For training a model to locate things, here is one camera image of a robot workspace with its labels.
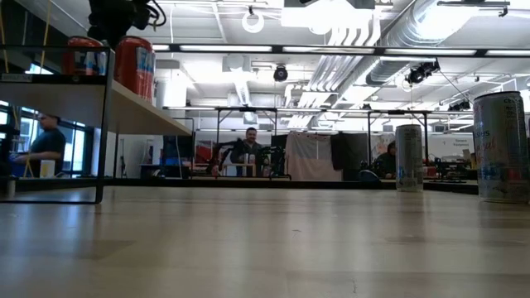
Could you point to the pale yellow cup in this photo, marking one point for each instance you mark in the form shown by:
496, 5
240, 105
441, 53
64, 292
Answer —
47, 169

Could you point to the black dome camera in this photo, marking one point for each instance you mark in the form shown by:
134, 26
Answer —
280, 74

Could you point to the dark equipment cabinet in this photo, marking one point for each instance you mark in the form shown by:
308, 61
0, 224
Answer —
174, 149

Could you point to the person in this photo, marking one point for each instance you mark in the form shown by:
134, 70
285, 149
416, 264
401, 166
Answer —
248, 151
47, 145
387, 161

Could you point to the black ceiling track light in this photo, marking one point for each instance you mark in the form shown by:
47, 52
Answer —
472, 3

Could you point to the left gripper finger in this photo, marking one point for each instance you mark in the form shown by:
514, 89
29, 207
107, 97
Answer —
112, 38

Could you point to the white wall sign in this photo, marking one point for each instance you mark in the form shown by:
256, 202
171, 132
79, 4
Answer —
457, 142

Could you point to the small pale cylinder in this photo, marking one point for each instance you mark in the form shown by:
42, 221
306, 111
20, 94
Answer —
10, 188

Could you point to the black frame stand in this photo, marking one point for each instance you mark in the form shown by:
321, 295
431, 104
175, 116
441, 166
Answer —
248, 109
385, 112

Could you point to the silver ventilation duct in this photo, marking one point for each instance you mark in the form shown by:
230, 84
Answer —
414, 29

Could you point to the wooden shelf black metal frame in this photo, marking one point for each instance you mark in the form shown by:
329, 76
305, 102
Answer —
141, 118

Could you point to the black aluminium frame rail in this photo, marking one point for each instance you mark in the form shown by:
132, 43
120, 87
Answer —
451, 188
62, 184
314, 184

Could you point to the black ceiling spotlight cluster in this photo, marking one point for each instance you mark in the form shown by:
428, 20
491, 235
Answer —
463, 105
416, 75

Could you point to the small wooden table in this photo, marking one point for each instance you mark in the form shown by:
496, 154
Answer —
238, 165

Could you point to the red soda can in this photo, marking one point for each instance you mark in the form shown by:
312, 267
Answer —
132, 66
78, 58

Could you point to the black bar with light strips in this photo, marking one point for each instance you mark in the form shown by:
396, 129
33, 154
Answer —
277, 49

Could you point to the black cloth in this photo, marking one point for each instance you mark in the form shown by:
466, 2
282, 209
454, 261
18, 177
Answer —
352, 153

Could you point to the beige curtain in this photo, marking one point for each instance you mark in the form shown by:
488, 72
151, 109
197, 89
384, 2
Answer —
310, 159

